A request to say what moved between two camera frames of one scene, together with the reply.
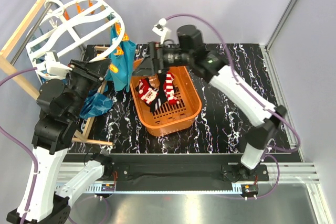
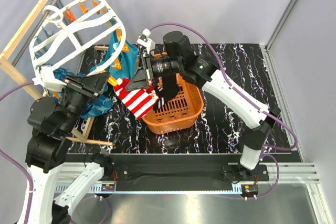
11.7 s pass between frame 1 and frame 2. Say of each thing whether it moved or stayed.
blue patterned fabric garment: stayed
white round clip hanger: stayed
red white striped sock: moved
